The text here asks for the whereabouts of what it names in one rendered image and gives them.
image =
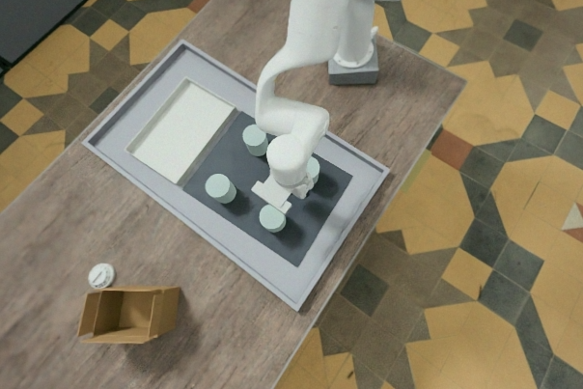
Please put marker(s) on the brown cardboard box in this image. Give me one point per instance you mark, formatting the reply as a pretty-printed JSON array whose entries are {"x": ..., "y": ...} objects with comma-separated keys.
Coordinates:
[{"x": 129, "y": 317}]

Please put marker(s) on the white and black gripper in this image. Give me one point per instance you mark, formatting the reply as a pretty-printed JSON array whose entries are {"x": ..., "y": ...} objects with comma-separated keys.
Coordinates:
[{"x": 303, "y": 190}]

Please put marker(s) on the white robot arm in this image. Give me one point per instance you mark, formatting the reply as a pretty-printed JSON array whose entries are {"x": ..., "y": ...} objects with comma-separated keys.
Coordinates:
[{"x": 318, "y": 31}]

